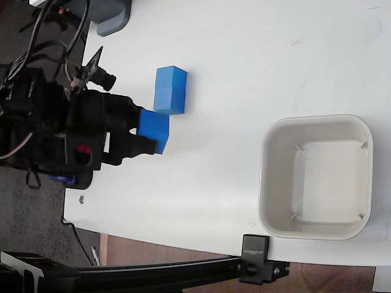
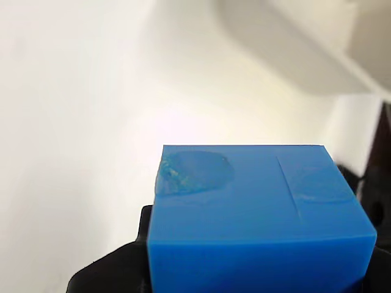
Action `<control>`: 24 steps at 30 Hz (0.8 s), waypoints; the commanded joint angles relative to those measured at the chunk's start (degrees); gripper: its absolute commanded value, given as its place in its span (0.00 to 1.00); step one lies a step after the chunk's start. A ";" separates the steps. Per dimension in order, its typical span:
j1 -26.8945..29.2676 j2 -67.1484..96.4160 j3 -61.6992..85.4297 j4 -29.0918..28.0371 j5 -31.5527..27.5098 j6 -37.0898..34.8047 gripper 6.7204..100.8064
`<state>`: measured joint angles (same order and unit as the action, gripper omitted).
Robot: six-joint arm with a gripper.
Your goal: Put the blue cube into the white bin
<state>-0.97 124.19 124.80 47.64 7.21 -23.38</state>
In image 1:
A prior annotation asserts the black floor cable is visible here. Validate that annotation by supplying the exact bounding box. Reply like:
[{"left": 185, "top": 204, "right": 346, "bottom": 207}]
[{"left": 62, "top": 218, "right": 97, "bottom": 267}]

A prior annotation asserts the thick black cable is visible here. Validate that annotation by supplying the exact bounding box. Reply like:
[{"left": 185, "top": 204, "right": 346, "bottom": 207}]
[{"left": 62, "top": 0, "right": 92, "bottom": 80}]

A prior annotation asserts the gray stand base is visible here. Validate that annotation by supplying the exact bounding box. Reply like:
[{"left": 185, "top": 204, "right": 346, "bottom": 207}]
[{"left": 88, "top": 0, "right": 133, "bottom": 37}]

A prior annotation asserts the white square plastic bin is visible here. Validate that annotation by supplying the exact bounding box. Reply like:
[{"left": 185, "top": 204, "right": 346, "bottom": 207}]
[{"left": 257, "top": 114, "right": 375, "bottom": 241}]

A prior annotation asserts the blue cube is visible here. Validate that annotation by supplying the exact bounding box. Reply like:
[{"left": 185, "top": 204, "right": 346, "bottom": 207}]
[
  {"left": 153, "top": 87, "right": 187, "bottom": 116},
  {"left": 136, "top": 109, "right": 170, "bottom": 155},
  {"left": 155, "top": 65, "right": 188, "bottom": 91}
]

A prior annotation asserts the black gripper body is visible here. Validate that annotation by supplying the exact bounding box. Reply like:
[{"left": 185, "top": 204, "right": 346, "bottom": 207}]
[{"left": 65, "top": 89, "right": 108, "bottom": 172}]

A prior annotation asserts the black aluminium rail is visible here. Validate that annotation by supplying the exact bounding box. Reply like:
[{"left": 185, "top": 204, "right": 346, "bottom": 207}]
[{"left": 0, "top": 250, "right": 245, "bottom": 293}]

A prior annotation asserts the black gripper camera module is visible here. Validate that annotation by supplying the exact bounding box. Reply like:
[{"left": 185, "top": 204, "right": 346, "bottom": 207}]
[{"left": 79, "top": 46, "right": 117, "bottom": 92}]

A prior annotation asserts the blue plastic clip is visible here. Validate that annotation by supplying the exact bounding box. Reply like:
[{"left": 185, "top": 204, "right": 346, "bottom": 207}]
[{"left": 48, "top": 174, "right": 76, "bottom": 186}]

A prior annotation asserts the thin black cable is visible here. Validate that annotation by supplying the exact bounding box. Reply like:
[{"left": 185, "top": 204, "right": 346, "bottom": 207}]
[{"left": 18, "top": 0, "right": 62, "bottom": 67}]

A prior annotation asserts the black table clamp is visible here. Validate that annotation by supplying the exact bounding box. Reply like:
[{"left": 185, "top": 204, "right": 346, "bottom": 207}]
[{"left": 238, "top": 234, "right": 290, "bottom": 285}]

